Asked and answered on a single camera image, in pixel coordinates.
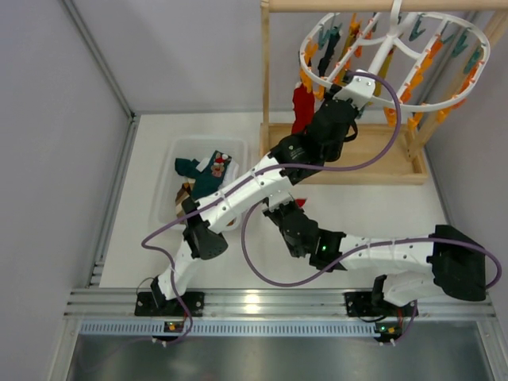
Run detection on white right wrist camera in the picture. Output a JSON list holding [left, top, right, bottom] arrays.
[[267, 191, 294, 210]]

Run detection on wooden hanger rack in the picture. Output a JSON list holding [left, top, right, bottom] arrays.
[[260, 1, 507, 185]]

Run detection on dark navy hanging sock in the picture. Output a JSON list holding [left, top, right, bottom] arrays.
[[317, 27, 341, 77]]

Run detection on brown patterned socks in bin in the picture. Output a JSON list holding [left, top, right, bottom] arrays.
[[175, 182, 195, 217]]

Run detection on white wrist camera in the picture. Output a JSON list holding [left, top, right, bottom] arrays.
[[333, 71, 375, 109], [267, 191, 294, 210]]

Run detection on dark green sock in bin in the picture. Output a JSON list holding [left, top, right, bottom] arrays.
[[174, 151, 232, 199]]

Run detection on perforated white cable duct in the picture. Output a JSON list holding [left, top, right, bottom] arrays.
[[79, 319, 398, 337]]

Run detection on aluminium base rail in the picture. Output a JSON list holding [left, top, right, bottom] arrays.
[[63, 288, 496, 321]]

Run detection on mustard yellow sock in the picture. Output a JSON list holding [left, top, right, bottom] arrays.
[[373, 47, 396, 97]]

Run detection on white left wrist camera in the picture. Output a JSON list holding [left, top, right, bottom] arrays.
[[333, 71, 375, 109]]

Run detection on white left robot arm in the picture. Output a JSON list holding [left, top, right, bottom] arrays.
[[151, 98, 359, 306]]

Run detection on clear plastic bin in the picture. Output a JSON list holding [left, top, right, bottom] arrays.
[[150, 135, 248, 225]]

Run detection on white oval clip hanger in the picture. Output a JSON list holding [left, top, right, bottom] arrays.
[[298, 1, 492, 115]]

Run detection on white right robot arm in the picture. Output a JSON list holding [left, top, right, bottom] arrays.
[[263, 199, 487, 307]]

